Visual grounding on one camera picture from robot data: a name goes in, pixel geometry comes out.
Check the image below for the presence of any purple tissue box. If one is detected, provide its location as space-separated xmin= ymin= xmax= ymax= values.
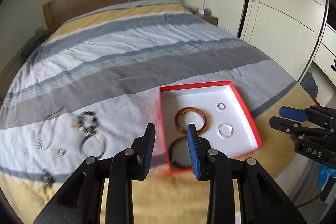
xmin=198 ymin=9 xmax=212 ymax=16

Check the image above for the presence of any dark beaded bracelet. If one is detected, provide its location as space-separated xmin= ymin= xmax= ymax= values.
xmin=72 ymin=111 xmax=99 ymax=132

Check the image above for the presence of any silver metal bangle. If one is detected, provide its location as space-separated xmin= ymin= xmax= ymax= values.
xmin=79 ymin=132 xmax=106 ymax=159

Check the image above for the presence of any silver twisted hoop bracelet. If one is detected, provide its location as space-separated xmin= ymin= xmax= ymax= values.
xmin=217 ymin=122 xmax=234 ymax=139

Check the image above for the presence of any silver chain necklace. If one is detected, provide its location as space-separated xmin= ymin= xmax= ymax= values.
xmin=35 ymin=105 xmax=67 ymax=151

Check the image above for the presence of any amber resin bangle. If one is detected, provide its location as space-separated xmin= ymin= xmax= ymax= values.
xmin=174 ymin=107 xmax=208 ymax=135

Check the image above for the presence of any dark folded clothes pile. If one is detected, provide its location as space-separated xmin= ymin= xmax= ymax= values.
xmin=22 ymin=31 xmax=51 ymax=58

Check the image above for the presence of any right wooden nightstand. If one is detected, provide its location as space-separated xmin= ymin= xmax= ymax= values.
xmin=196 ymin=14 xmax=219 ymax=26

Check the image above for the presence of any silver pendant charm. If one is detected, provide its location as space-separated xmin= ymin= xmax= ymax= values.
xmin=42 ymin=169 xmax=54 ymax=188

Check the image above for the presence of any red jewelry box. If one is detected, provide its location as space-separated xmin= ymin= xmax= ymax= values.
xmin=159 ymin=81 xmax=263 ymax=173

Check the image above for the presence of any dark brown bangle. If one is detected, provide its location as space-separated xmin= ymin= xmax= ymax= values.
xmin=169 ymin=136 xmax=191 ymax=169

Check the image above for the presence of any white wardrobe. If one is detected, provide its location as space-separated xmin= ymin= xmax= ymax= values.
xmin=205 ymin=0 xmax=327 ymax=80

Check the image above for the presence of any low wall cabinet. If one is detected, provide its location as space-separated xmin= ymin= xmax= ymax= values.
xmin=0 ymin=49 xmax=25 ymax=100

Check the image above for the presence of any striped duvet cover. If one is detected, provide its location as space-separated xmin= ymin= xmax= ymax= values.
xmin=1 ymin=0 xmax=309 ymax=223

